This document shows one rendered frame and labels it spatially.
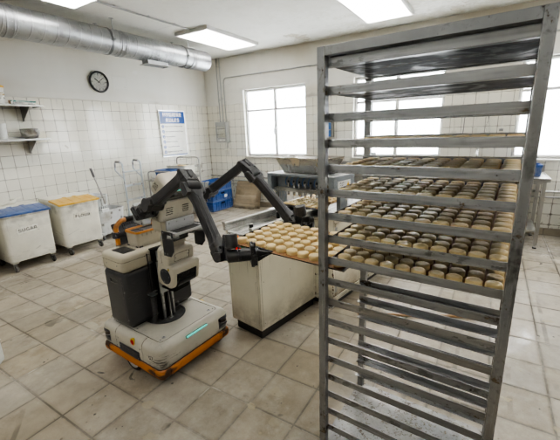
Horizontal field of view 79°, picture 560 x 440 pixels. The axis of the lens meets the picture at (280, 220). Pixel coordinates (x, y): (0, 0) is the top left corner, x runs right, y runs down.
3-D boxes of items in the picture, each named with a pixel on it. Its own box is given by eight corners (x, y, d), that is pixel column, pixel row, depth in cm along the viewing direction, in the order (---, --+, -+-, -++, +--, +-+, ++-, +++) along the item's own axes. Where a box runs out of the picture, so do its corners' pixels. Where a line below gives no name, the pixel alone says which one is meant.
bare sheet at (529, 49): (330, 66, 117) (330, 62, 117) (371, 78, 149) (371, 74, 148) (549, 34, 84) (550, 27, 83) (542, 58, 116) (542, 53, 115)
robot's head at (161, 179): (147, 189, 210) (155, 171, 201) (174, 183, 226) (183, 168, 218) (160, 206, 206) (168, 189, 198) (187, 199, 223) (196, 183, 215)
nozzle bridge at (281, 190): (290, 202, 345) (290, 168, 337) (353, 211, 299) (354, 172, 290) (268, 208, 322) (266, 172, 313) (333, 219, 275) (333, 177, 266)
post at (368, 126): (357, 388, 193) (365, 65, 150) (358, 385, 196) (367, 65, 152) (362, 390, 191) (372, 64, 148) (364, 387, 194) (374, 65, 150)
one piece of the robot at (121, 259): (112, 333, 245) (92, 223, 224) (174, 302, 289) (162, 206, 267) (140, 349, 227) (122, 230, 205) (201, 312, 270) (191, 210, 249)
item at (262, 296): (287, 294, 332) (283, 204, 309) (316, 305, 310) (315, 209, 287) (232, 326, 281) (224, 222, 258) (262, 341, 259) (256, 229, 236)
